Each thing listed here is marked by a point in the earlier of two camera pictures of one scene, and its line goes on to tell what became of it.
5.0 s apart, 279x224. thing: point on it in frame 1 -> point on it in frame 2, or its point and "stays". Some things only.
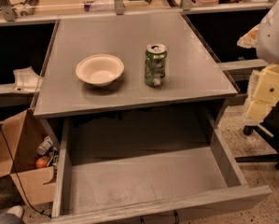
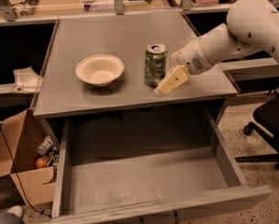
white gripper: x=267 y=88 -> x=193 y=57
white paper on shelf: x=26 y=79 stays
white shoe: x=17 y=210 stays
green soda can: x=156 y=63 stays
